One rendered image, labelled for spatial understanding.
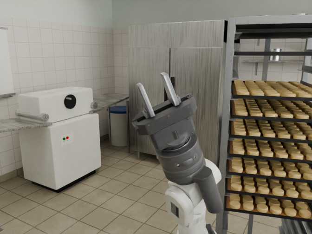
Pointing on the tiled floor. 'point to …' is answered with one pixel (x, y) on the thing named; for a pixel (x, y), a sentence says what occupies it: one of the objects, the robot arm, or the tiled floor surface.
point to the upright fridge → (181, 75)
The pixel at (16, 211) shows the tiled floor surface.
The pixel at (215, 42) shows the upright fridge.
